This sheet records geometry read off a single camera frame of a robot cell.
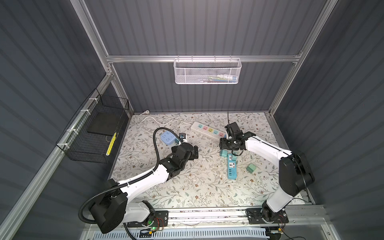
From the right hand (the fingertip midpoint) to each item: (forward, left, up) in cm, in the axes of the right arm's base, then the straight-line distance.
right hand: (225, 145), depth 92 cm
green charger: (-12, -15, -7) cm, 20 cm away
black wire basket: (-7, +68, +22) cm, 72 cm away
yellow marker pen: (-12, +58, +21) cm, 62 cm away
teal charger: (-2, 0, -7) cm, 7 cm away
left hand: (-5, +22, +7) cm, 23 cm away
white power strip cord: (+38, +59, -7) cm, 71 cm away
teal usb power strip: (-12, -3, -6) cm, 13 cm away
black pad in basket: (+2, +67, +21) cm, 70 cm away
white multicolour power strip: (+17, +10, -6) cm, 21 cm away
